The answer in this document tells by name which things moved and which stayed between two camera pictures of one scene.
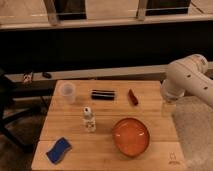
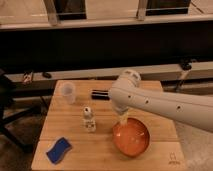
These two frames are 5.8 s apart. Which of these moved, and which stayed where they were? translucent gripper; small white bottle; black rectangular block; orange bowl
Moved: translucent gripper
Stayed: black rectangular block; small white bottle; orange bowl
